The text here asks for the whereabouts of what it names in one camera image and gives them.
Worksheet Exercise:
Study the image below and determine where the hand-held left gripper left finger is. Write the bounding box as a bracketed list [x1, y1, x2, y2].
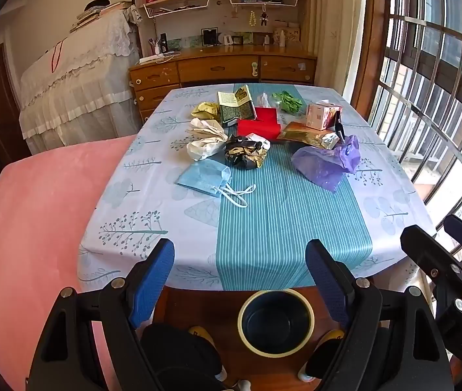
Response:
[27, 238, 176, 391]

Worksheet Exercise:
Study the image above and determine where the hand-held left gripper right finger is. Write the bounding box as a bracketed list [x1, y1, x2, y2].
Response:
[304, 238, 454, 391]

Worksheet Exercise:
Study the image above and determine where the cream rimmed blue bin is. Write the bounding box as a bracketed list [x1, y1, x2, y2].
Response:
[238, 288, 315, 355]

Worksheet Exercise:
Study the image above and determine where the blue face mask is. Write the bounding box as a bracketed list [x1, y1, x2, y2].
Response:
[175, 159, 257, 208]

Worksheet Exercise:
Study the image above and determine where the red paper packet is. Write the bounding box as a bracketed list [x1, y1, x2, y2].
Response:
[237, 107, 281, 140]

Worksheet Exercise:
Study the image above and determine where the green paper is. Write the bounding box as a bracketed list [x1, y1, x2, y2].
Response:
[272, 90, 306, 113]

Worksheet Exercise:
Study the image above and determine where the person's right yellow shoe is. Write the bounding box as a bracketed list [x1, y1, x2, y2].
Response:
[316, 329, 345, 345]

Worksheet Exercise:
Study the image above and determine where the person's yellow shoe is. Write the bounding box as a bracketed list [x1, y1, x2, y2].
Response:
[316, 329, 345, 345]
[188, 325, 215, 347]

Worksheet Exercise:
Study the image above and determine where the person's left yellow shoe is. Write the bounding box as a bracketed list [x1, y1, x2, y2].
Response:
[188, 325, 215, 347]

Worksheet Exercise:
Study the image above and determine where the person's left trouser leg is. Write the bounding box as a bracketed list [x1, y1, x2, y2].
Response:
[139, 322, 225, 391]

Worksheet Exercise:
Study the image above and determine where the purple plastic bag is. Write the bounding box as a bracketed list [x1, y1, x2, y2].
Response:
[291, 134, 361, 193]

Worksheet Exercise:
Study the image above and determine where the white crumpled cloth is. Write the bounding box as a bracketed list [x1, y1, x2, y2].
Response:
[186, 118, 229, 161]

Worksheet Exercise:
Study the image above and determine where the gold foil packet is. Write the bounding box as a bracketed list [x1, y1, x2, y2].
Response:
[276, 121, 339, 150]

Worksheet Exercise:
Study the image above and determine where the black gold crumpled wrapper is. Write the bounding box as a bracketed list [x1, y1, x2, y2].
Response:
[225, 134, 270, 170]

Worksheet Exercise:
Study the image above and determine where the small white packet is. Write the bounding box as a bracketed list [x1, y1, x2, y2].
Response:
[246, 132, 271, 150]

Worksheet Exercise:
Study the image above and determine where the pink paper box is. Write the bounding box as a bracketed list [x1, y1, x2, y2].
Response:
[306, 100, 342, 131]

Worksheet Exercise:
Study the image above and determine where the yellow crumpled paper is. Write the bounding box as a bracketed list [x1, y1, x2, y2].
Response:
[190, 102, 220, 121]

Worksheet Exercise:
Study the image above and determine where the dark green printed packet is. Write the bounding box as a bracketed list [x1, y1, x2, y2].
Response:
[217, 85, 257, 127]

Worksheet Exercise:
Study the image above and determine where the lace covered piano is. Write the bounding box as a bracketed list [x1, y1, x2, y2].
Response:
[19, 6, 142, 155]

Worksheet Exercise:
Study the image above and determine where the metal window grille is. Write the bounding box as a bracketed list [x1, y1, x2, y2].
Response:
[369, 0, 462, 282]

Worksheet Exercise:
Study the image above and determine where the wooden desk with drawers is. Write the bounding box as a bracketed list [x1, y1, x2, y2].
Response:
[128, 45, 318, 125]

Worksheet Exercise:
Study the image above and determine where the wooden letter decoration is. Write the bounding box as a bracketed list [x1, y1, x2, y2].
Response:
[274, 26, 301, 43]

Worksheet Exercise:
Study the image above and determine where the wooden bookshelf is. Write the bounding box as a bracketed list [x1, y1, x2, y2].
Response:
[133, 0, 311, 55]

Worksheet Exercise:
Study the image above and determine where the stack of books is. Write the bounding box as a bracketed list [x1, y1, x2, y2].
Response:
[70, 0, 134, 33]

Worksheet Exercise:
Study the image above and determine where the wooden window frame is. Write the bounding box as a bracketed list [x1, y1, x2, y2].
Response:
[351, 0, 390, 121]

